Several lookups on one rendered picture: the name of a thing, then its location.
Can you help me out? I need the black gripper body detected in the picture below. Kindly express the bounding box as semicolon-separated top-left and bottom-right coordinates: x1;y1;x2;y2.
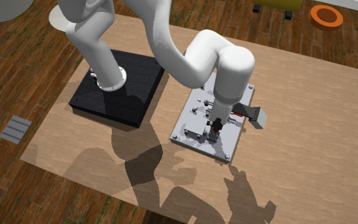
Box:
209;96;239;125

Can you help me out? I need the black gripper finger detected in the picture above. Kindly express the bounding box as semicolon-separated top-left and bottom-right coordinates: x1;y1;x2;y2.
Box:
212;118;223;132

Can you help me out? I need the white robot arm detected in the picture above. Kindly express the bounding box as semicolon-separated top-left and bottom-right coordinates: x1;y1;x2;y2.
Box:
57;0;267;129

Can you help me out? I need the toggle clamp with red handle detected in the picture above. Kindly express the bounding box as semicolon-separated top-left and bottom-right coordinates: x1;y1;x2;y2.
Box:
204;100;243;117

